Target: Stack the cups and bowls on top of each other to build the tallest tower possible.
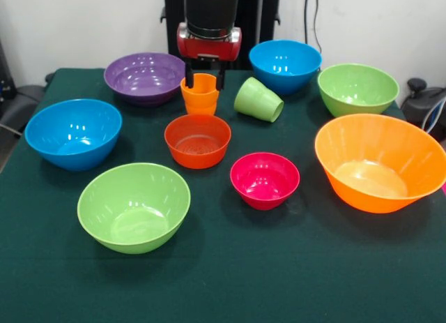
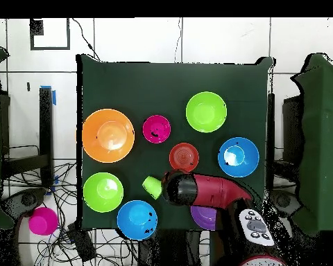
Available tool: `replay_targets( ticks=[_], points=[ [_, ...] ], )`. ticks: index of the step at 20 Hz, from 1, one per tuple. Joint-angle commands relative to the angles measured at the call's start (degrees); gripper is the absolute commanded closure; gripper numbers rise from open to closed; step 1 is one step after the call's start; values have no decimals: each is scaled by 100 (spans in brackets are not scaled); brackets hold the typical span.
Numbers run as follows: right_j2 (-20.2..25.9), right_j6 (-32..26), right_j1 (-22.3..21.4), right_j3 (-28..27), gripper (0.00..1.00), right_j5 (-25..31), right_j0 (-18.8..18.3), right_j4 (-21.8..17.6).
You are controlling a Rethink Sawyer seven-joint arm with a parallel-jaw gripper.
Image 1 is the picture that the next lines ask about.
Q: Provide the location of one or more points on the large orange plastic bowl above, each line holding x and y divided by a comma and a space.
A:
376, 155

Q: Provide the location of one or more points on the grey pedestal leg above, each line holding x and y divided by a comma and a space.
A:
418, 106
24, 99

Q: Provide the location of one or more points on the small red-orange plastic bowl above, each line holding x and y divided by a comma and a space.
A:
197, 159

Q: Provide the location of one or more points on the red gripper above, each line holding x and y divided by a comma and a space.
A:
209, 49

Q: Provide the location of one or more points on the blue plastic bowl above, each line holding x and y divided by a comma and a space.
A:
289, 80
69, 134

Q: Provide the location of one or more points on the orange plastic cup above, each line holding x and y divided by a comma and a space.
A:
200, 99

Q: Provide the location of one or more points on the purple plastic bowl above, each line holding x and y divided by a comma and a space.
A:
139, 75

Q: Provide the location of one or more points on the green plastic cup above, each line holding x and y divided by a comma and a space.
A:
256, 99

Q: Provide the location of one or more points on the dark green tablecloth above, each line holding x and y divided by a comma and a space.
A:
244, 267

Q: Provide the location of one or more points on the small pink plastic bowl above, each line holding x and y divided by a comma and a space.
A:
265, 183

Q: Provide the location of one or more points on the green plastic bowl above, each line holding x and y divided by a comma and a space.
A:
355, 92
132, 204

